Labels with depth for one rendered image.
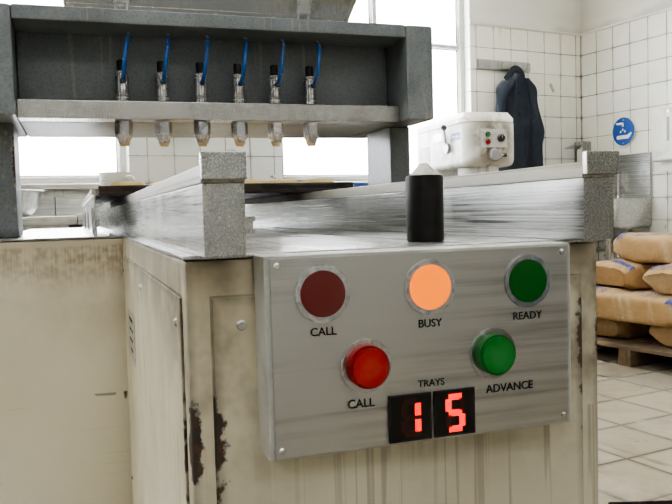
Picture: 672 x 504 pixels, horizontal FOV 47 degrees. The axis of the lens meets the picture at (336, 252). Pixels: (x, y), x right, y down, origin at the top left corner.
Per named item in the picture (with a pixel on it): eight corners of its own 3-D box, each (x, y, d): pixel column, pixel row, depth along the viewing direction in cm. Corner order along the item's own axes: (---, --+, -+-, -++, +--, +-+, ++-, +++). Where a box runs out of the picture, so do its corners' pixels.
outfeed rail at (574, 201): (194, 223, 249) (193, 202, 248) (203, 223, 250) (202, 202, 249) (587, 240, 59) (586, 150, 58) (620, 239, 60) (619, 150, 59)
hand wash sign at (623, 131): (636, 145, 526) (636, 114, 525) (635, 145, 526) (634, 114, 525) (613, 147, 544) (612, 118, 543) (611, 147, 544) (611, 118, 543)
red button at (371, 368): (342, 387, 54) (341, 344, 54) (382, 382, 55) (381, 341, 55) (350, 391, 53) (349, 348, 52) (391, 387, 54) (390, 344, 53)
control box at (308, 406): (258, 449, 55) (252, 254, 55) (548, 412, 63) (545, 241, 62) (271, 464, 52) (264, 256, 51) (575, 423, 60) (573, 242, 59)
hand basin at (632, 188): (700, 278, 487) (699, 103, 482) (657, 282, 470) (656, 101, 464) (583, 270, 575) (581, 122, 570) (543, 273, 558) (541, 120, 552)
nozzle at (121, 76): (115, 146, 124) (110, 33, 123) (133, 146, 125) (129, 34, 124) (117, 143, 119) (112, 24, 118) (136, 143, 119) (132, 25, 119)
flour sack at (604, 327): (616, 342, 423) (616, 314, 423) (559, 332, 460) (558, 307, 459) (700, 329, 459) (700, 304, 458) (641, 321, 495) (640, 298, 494)
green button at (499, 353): (470, 373, 57) (469, 333, 57) (506, 370, 58) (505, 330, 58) (481, 377, 56) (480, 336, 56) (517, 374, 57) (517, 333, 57)
